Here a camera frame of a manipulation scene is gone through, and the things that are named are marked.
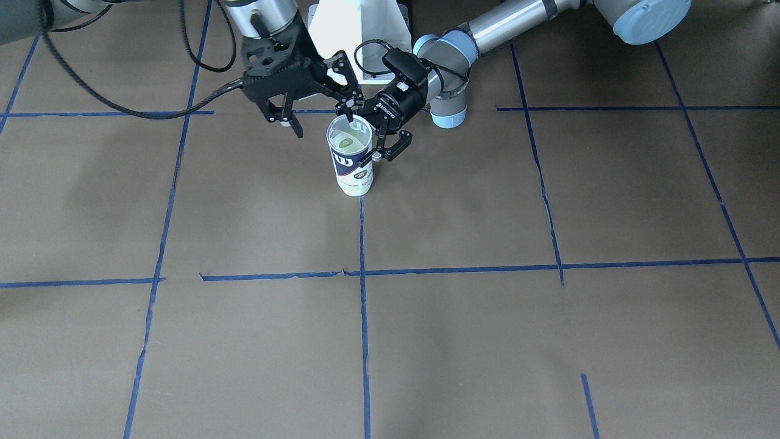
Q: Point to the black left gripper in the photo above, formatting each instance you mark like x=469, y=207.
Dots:
x=400, y=102

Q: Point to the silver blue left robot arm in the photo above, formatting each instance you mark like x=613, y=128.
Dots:
x=436, y=72

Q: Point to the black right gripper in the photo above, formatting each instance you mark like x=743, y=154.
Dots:
x=308, y=75

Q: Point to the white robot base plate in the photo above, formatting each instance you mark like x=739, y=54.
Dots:
x=342, y=25

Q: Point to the yellow tennis ball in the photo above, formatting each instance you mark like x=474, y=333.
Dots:
x=349, y=145

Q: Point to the clear Wilson tennis ball can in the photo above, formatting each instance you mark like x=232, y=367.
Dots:
x=354, y=180

